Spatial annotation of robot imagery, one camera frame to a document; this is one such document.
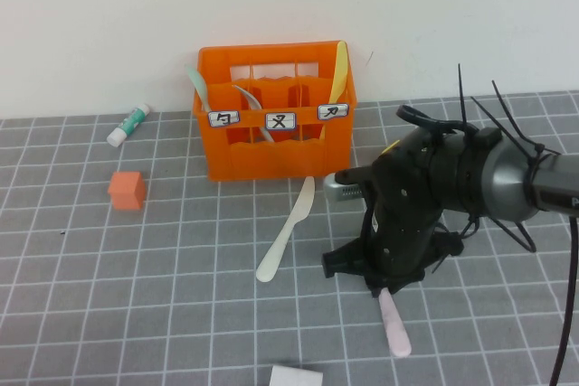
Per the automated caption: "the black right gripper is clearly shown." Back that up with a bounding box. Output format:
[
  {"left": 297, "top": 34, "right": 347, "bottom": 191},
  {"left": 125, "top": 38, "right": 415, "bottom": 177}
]
[{"left": 321, "top": 132, "right": 465, "bottom": 299}]

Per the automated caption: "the pink plastic spoon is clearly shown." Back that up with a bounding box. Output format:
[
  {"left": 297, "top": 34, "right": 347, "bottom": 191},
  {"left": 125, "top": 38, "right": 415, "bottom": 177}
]
[{"left": 377, "top": 288, "right": 413, "bottom": 359}]

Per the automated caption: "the cream white plastic knife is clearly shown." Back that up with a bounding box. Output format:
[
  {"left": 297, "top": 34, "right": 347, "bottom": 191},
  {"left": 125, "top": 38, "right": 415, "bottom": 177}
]
[{"left": 255, "top": 175, "right": 317, "bottom": 283}]

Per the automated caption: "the yellow plastic knife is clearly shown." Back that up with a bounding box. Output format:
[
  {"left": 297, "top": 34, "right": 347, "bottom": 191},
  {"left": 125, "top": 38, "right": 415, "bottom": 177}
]
[{"left": 319, "top": 41, "right": 350, "bottom": 141}]

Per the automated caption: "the grey plastic fork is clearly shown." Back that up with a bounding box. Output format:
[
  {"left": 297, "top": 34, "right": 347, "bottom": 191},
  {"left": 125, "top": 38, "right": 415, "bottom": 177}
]
[{"left": 233, "top": 85, "right": 276, "bottom": 144}]

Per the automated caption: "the orange plastic cutlery holder crate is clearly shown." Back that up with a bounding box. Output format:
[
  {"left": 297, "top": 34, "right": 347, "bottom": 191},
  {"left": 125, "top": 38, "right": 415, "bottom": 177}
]
[{"left": 192, "top": 40, "right": 359, "bottom": 183}]

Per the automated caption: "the white paper sheet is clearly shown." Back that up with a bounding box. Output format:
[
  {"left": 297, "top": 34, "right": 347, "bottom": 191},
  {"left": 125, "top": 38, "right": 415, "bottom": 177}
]
[{"left": 270, "top": 363, "right": 325, "bottom": 386}]

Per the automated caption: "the black zip tie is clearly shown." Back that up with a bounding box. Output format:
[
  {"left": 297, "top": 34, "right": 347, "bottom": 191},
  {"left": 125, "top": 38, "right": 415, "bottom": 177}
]
[
  {"left": 490, "top": 216, "right": 538, "bottom": 254},
  {"left": 470, "top": 95, "right": 539, "bottom": 155},
  {"left": 456, "top": 62, "right": 474, "bottom": 134},
  {"left": 491, "top": 80, "right": 546, "bottom": 161}
]

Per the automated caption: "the paper label with knife character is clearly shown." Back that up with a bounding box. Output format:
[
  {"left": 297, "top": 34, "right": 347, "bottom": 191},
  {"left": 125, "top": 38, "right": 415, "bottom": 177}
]
[{"left": 317, "top": 102, "right": 350, "bottom": 121}]

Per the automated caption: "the paper label with fork character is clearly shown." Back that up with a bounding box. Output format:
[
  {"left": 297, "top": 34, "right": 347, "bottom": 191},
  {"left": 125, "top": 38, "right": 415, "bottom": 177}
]
[{"left": 264, "top": 111, "right": 298, "bottom": 131}]

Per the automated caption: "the grey grid pattern mat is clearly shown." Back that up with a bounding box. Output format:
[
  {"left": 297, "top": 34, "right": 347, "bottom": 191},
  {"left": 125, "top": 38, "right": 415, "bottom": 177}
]
[{"left": 0, "top": 91, "right": 579, "bottom": 386}]

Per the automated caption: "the paper label with spoon character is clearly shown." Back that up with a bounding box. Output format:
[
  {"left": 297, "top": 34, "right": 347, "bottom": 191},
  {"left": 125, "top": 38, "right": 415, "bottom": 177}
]
[{"left": 207, "top": 109, "right": 241, "bottom": 128}]

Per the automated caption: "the mint green plastic spoon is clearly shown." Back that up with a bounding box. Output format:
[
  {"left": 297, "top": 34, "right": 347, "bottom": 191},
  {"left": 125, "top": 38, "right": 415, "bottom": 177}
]
[{"left": 185, "top": 64, "right": 213, "bottom": 112}]

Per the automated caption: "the salmon orange cube block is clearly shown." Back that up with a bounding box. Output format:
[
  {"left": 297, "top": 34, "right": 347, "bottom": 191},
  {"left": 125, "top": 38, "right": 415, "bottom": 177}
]
[{"left": 107, "top": 171, "right": 147, "bottom": 211}]

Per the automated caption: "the white and green glue stick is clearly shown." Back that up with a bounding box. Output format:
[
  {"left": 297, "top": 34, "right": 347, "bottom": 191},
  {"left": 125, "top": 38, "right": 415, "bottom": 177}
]
[{"left": 106, "top": 102, "right": 151, "bottom": 147}]

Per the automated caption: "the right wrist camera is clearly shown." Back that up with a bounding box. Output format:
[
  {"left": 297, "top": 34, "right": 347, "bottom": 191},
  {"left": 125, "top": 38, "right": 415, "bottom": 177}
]
[{"left": 323, "top": 167, "right": 376, "bottom": 204}]

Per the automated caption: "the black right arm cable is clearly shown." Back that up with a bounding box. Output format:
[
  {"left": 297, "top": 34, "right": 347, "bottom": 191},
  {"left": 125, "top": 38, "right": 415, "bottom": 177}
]
[{"left": 395, "top": 104, "right": 579, "bottom": 386}]

